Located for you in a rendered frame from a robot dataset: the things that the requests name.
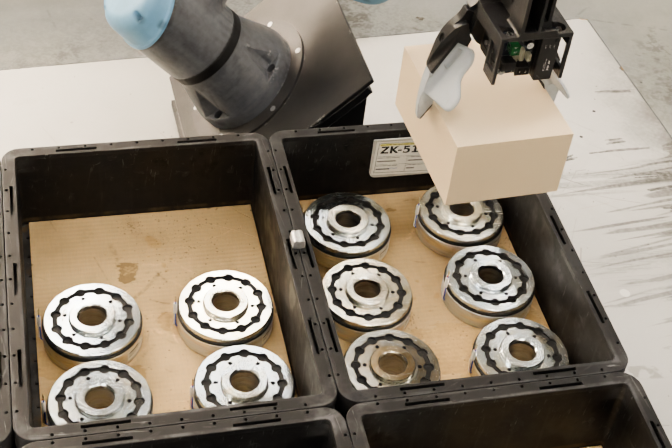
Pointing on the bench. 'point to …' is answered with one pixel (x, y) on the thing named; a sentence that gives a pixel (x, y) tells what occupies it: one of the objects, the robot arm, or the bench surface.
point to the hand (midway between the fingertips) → (482, 105)
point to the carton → (486, 133)
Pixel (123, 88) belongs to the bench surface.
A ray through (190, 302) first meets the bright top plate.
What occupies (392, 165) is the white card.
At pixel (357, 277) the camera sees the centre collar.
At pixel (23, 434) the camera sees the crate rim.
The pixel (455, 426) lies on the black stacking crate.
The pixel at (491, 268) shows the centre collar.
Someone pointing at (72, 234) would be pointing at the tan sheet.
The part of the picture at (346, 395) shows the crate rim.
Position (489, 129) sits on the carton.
